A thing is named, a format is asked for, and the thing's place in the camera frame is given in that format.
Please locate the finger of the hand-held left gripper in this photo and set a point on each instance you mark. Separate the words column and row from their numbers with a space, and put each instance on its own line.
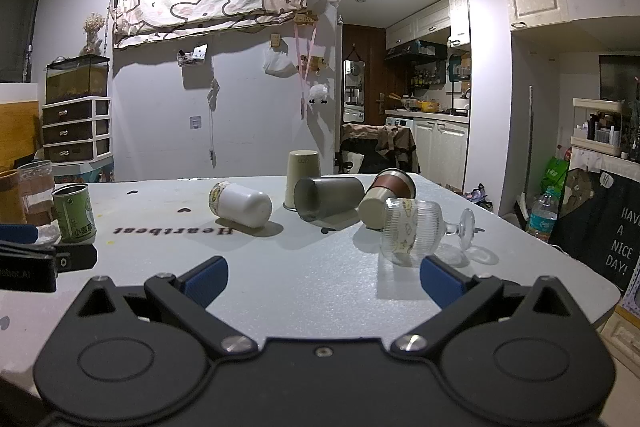
column 75, row 257
column 17, row 234

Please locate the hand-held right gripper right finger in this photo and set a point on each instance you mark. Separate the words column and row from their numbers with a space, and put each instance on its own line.
column 442, row 281

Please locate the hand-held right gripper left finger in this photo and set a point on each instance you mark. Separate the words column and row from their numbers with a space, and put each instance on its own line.
column 207, row 281

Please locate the clear ribbed glass goblet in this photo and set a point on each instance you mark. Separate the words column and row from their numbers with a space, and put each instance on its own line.
column 407, row 232

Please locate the bamboo cup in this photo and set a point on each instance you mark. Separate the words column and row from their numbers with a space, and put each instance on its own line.
column 11, row 198

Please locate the white cup with patterned band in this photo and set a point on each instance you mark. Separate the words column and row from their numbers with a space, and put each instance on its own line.
column 245, row 204

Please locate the brown and beige cup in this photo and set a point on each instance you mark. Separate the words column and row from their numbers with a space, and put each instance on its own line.
column 387, row 194

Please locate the grey plastic cup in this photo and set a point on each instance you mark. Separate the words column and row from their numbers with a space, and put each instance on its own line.
column 327, row 198

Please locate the beige plastic cup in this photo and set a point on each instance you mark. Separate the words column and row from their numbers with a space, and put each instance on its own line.
column 301, row 172

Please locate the green tin can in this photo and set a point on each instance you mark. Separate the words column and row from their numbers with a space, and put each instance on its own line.
column 74, row 214

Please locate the clear glass with brown tape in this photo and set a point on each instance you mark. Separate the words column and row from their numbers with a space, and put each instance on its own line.
column 36, row 192

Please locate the wooden board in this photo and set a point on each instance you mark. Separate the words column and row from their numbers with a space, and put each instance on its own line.
column 19, row 132

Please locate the plastic water bottle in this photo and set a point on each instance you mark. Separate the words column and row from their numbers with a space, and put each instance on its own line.
column 542, row 217

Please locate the white drawer unit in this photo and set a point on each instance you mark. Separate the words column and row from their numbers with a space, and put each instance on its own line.
column 75, row 129

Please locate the white kitchen base cabinet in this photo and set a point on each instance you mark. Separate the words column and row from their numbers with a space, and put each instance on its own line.
column 440, row 147

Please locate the chair with brown jacket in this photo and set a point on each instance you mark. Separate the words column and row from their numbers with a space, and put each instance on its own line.
column 377, row 149

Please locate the green plastic bag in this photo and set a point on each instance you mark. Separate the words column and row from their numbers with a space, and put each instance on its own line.
column 555, row 174

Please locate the white washing machine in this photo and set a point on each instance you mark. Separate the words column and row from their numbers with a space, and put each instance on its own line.
column 400, row 127

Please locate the glass fish tank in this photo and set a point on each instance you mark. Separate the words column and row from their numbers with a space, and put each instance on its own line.
column 76, row 79

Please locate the black lettered sign board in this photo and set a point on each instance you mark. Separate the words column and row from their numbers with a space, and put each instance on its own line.
column 600, row 227

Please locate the yellow pot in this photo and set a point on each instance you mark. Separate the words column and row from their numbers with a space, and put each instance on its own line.
column 429, row 106

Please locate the dried flower vase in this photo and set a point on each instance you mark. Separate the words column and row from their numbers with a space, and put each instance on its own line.
column 93, row 34

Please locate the white plush sheep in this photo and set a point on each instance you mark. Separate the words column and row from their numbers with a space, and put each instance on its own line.
column 319, row 93

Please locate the white storage shelf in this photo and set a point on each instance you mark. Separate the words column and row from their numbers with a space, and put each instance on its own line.
column 602, row 127

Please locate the black range hood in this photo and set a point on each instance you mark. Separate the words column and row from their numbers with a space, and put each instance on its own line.
column 415, row 48

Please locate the brown wooden door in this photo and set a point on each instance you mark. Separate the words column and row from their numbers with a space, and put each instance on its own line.
column 365, row 44

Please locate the wall mirror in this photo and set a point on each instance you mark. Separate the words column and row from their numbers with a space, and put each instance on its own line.
column 354, row 89

